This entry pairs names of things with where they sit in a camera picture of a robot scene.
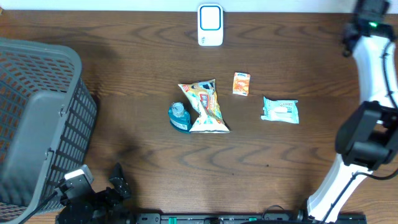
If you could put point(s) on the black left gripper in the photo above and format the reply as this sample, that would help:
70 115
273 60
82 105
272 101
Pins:
121 185

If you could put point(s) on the blue clear plastic bottle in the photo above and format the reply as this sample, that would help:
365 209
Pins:
179 117

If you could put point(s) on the green wet wipes pack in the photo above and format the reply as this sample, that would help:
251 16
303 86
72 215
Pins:
280 110

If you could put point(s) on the yellow snack bag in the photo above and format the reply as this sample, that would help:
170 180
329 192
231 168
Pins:
204 100

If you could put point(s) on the orange tissue pack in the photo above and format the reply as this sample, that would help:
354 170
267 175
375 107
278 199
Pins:
241 83

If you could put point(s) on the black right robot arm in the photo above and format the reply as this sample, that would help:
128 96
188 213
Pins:
368 138

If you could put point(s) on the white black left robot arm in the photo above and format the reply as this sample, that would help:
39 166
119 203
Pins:
82 205

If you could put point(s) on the white barcode scanner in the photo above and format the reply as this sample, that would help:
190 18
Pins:
210 27

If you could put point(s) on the grey plastic basket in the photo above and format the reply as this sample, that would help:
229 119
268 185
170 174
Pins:
47 119

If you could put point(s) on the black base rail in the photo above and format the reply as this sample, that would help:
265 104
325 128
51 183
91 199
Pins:
156 218

